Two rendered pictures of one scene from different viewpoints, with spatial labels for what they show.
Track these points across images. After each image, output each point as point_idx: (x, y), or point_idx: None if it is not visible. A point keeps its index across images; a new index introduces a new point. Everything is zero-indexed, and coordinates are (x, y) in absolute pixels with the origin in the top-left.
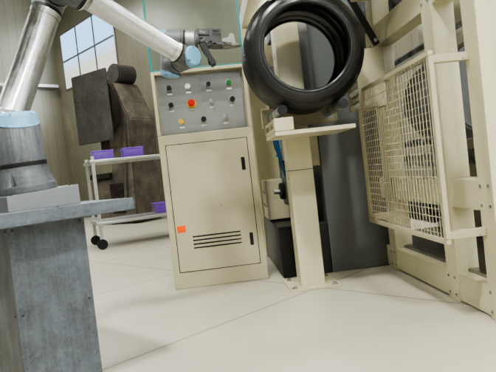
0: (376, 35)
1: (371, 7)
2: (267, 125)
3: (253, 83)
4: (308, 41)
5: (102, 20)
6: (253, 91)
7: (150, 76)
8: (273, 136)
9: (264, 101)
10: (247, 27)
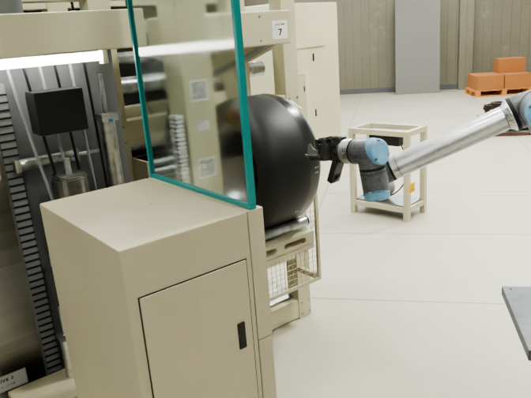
0: (133, 134)
1: (123, 98)
2: (269, 249)
3: (309, 198)
4: (123, 137)
5: (487, 138)
6: (282, 209)
7: (262, 215)
8: (302, 251)
9: (283, 218)
10: (310, 136)
